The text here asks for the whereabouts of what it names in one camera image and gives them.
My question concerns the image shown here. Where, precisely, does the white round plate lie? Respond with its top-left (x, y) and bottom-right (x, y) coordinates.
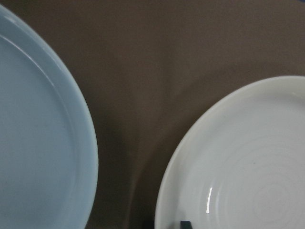
top-left (154, 75), bottom-right (305, 229)

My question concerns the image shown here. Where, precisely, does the light blue round plate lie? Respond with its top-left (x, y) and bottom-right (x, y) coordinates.
top-left (0, 4), bottom-right (99, 229)

